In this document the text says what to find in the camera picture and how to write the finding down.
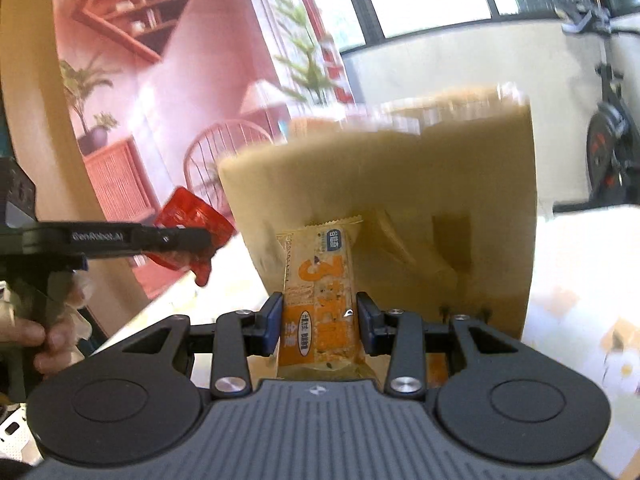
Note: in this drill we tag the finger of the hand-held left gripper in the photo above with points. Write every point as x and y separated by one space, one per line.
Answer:
175 240

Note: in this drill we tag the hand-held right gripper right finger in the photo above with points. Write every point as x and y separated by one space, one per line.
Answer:
365 322

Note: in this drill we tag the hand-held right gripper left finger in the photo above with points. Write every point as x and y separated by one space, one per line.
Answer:
274 322

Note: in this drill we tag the red snack packet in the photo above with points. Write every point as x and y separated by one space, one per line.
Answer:
200 212

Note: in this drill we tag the orange snack bar packet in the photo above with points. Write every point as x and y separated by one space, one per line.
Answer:
320 300

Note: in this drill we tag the taped cardboard box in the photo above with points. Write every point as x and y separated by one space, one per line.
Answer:
425 185

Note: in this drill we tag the person's left hand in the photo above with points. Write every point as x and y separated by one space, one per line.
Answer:
30 332

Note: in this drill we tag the printed room backdrop cloth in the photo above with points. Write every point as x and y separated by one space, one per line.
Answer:
165 110

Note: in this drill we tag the brown wooden board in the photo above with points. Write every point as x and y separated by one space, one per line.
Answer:
40 85

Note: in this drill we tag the checked floral tablecloth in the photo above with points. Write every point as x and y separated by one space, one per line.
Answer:
575 285

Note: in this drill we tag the exercise bike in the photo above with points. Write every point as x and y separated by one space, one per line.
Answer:
610 135

